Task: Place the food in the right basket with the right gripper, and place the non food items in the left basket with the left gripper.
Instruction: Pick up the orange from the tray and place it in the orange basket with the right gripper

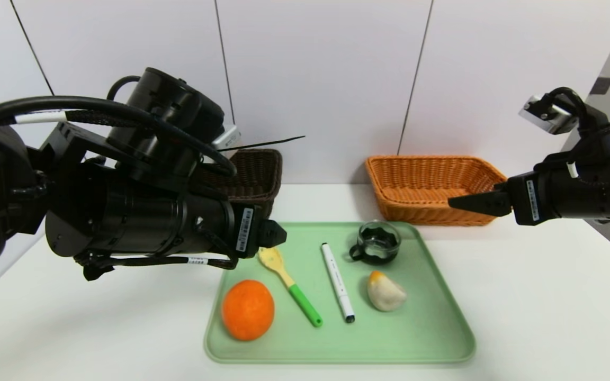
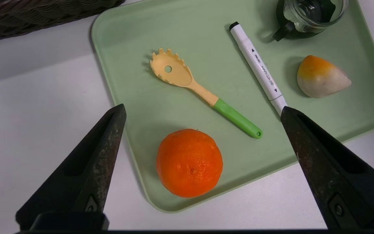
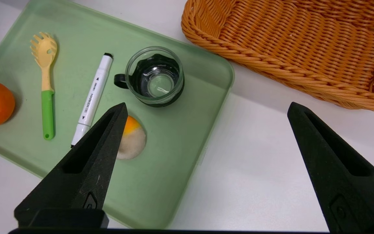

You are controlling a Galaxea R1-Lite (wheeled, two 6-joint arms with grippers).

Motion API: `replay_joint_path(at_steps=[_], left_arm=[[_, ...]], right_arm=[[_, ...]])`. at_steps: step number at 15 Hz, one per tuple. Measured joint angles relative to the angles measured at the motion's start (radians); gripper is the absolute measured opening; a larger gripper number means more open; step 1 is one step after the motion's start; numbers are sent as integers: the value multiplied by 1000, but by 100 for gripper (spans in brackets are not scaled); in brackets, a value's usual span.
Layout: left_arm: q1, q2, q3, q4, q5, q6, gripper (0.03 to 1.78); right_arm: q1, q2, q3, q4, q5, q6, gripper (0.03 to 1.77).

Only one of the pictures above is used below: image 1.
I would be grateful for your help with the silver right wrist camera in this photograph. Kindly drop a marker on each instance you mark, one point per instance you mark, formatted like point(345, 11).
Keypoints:
point(546, 114)

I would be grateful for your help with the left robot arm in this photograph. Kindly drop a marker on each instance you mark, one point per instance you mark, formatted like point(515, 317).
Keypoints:
point(125, 211)

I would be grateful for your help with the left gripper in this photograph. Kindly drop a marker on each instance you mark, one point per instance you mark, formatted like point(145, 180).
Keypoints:
point(247, 229)

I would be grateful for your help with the glass cup black holder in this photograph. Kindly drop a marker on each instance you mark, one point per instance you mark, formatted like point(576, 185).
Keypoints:
point(376, 258)

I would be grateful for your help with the dark brown wicker basket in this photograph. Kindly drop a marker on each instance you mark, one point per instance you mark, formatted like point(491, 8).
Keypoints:
point(254, 174)

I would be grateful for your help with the green plastic tray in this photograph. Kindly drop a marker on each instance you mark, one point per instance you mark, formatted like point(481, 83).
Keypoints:
point(416, 328)

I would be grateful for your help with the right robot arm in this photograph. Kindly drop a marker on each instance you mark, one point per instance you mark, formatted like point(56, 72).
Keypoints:
point(591, 190)

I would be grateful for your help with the white marker pen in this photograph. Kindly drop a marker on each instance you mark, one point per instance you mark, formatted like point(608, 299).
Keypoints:
point(337, 280)

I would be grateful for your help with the white orange peach bun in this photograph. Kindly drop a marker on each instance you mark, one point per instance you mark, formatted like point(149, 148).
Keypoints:
point(384, 296)

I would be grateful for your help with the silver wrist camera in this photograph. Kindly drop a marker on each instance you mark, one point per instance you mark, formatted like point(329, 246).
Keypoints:
point(546, 114)
point(228, 137)

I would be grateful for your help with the black zip tie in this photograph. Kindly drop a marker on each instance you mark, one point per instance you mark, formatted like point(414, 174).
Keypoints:
point(273, 142)

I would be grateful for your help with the orange wicker basket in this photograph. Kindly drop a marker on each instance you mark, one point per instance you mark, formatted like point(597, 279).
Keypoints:
point(416, 211)

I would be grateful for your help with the orange fruit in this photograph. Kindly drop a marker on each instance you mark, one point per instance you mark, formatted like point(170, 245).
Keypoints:
point(248, 311)

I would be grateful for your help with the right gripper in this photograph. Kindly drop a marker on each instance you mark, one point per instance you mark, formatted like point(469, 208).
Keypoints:
point(527, 200)

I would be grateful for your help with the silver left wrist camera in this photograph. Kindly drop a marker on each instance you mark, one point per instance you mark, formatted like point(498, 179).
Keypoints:
point(228, 137)

